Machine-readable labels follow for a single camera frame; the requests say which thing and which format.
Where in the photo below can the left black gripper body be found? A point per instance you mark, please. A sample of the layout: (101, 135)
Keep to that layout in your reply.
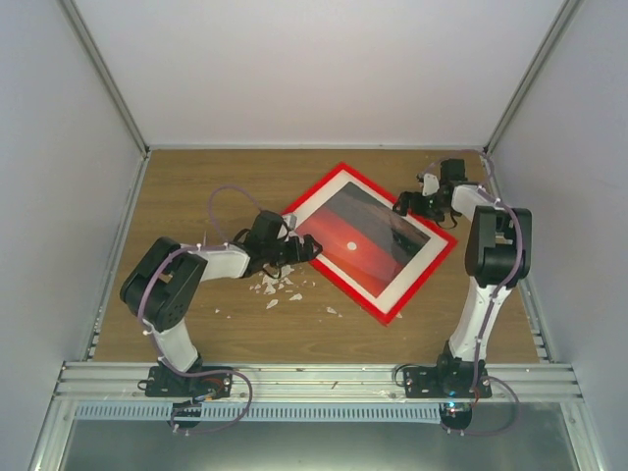
(278, 258)

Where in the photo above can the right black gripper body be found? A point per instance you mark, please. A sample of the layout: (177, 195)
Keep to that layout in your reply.
(431, 209)

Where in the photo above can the red picture frame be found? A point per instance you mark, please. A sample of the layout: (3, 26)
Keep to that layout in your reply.
(410, 279)

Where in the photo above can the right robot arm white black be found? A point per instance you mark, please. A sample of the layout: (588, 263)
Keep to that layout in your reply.
(497, 257)

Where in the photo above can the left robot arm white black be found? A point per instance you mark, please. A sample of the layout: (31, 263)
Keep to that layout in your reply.
(160, 289)

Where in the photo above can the sunset photo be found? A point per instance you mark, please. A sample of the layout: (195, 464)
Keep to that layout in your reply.
(363, 237)

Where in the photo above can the white debris pile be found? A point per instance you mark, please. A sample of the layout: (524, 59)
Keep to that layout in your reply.
(276, 289)

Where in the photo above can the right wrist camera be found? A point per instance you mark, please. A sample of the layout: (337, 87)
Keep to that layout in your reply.
(430, 184)

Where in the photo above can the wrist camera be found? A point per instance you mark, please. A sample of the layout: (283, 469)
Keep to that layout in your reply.
(430, 184)
(290, 221)

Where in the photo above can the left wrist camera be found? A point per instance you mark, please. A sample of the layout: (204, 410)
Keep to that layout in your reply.
(290, 221)

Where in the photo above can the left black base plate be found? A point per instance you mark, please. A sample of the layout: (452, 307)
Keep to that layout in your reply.
(163, 382)

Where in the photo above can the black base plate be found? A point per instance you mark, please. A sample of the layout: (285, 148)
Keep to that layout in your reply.
(163, 382)
(419, 381)

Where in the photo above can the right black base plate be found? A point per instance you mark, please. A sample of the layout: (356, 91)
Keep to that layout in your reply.
(419, 381)

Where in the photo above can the aluminium rail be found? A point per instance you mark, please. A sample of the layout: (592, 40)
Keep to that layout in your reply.
(544, 382)

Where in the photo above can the grey slotted cable duct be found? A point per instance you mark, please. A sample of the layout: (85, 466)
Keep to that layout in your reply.
(264, 412)

